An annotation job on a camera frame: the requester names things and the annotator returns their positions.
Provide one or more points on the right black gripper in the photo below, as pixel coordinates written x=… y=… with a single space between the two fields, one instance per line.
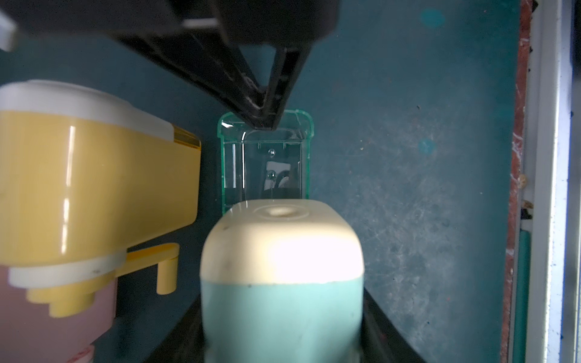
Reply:
x=203 y=60

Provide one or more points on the green clear tray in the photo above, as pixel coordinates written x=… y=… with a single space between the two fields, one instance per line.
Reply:
x=258 y=165

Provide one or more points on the yellow pencil sharpener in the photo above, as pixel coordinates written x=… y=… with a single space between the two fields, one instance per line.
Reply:
x=86 y=178

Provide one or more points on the green pencil sharpener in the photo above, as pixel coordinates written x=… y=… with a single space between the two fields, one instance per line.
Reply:
x=282 y=281

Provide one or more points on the pink pencil sharpener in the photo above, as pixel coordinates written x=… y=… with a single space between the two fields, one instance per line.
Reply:
x=29 y=334

